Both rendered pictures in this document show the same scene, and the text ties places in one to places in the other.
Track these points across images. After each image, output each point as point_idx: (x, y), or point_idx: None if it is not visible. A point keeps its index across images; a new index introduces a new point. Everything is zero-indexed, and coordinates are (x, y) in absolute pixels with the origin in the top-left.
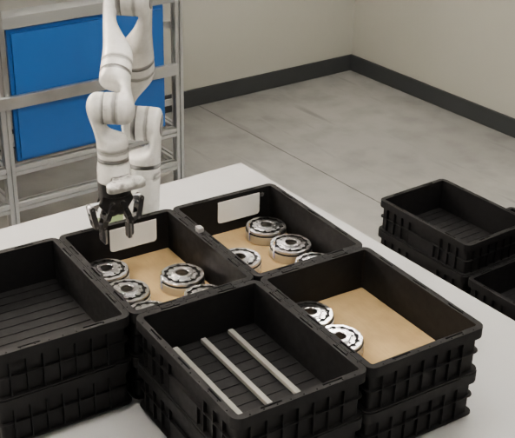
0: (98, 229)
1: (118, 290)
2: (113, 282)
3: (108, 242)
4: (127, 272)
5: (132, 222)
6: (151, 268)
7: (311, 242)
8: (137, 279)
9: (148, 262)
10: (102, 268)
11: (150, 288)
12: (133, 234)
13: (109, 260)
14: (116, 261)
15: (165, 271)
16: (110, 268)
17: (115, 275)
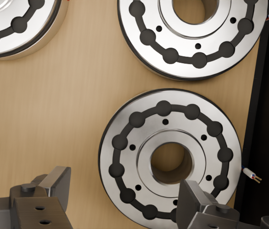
0: (266, 216)
1: (227, 3)
2: (203, 71)
3: (184, 180)
4: (126, 105)
5: (30, 184)
6: (22, 132)
7: None
8: (90, 105)
9: (8, 173)
10: (171, 180)
11: (90, 34)
12: (43, 174)
13: (131, 205)
14: (115, 186)
15: (18, 33)
16: (150, 167)
17: (168, 113)
